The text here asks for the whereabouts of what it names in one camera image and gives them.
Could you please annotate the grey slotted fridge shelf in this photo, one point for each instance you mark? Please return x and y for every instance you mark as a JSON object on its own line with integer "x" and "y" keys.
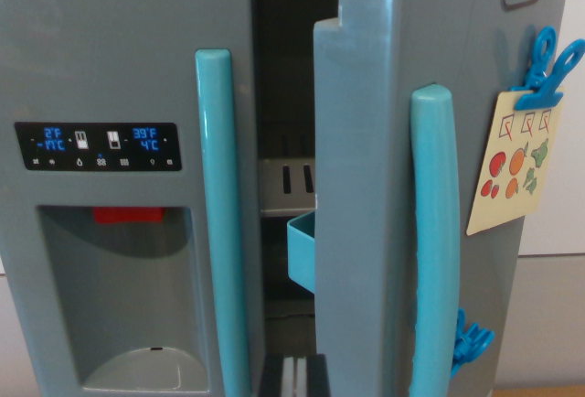
{"x": 274, "y": 184}

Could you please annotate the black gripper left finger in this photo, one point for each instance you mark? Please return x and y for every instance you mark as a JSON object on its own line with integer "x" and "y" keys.
{"x": 272, "y": 376}

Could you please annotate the blue clip holding card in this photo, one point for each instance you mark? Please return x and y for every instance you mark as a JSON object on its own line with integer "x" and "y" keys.
{"x": 539, "y": 95}

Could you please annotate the cream shopping list card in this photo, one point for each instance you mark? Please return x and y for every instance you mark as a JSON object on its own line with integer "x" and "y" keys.
{"x": 512, "y": 177}

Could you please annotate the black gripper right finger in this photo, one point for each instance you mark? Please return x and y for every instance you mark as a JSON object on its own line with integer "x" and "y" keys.
{"x": 317, "y": 376}

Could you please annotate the toy fridge cabinet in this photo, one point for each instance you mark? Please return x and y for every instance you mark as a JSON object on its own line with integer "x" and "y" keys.
{"x": 292, "y": 72}

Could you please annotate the red dispenser lever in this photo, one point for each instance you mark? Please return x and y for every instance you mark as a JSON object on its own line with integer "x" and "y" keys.
{"x": 128, "y": 215}

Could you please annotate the black temperature display panel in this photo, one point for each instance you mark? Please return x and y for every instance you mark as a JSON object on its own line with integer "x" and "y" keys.
{"x": 98, "y": 146}

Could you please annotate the blue empty clip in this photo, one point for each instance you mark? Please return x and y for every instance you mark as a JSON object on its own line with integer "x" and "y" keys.
{"x": 471, "y": 342}

